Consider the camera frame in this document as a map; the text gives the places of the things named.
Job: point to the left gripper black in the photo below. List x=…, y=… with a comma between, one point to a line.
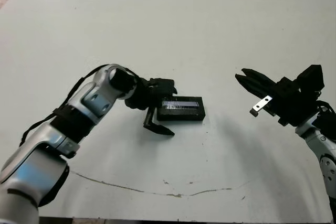
x=143, y=95

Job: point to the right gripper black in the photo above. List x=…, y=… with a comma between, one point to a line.
x=291, y=103

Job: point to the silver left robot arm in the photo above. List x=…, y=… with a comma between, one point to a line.
x=89, y=98

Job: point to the black box lid with window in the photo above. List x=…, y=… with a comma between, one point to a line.
x=181, y=113

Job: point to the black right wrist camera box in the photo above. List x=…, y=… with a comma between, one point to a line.
x=312, y=77

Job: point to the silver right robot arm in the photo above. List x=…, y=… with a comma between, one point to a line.
x=325, y=155

